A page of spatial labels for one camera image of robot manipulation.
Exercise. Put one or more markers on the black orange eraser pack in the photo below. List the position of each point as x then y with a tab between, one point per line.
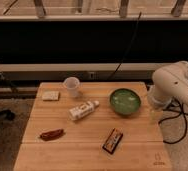
112	141

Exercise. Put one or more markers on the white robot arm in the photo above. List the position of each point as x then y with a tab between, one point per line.
170	81

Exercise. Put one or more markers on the clear plastic cup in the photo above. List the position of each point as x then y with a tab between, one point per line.
71	84

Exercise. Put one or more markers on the white tube bottle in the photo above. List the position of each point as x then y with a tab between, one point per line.
83	110

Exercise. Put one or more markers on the green bowl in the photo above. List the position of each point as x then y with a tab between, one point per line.
124	101

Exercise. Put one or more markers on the white sponge block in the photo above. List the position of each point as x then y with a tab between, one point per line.
50	96

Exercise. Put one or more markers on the brown chocolate bar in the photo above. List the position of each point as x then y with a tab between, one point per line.
51	135

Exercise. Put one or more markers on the black chair base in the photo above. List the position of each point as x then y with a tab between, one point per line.
9	115

